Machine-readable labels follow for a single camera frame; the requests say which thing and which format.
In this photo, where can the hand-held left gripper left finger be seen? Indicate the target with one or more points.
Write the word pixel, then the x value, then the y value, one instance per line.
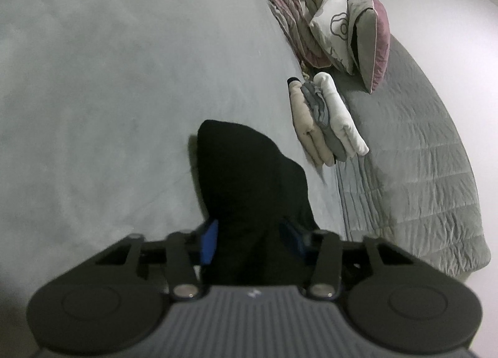
pixel 210 241

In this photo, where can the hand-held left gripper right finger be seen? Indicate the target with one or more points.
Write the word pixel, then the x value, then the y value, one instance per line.
pixel 293 235

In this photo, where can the black dress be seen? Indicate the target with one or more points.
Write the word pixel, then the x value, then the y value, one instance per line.
pixel 249 186

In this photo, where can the beige folded garment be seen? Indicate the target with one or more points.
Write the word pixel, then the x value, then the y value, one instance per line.
pixel 305 124

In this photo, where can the grey folded garment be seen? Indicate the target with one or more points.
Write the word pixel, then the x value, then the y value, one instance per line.
pixel 323 116

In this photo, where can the white folded garment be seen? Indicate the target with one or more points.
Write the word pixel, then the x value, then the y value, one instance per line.
pixel 342 116

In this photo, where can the grey quilted bedspread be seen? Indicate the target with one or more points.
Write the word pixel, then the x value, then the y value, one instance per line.
pixel 408 148

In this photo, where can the grey bed sheet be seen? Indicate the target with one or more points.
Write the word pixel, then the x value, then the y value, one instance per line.
pixel 116 89

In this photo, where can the white printed pillow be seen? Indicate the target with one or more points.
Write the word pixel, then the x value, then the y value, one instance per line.
pixel 334 27

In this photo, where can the grey and pink pillow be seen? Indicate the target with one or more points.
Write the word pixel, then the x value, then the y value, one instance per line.
pixel 365 31

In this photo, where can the folded pink and grey quilt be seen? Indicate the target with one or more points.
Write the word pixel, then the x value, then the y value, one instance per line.
pixel 288 4

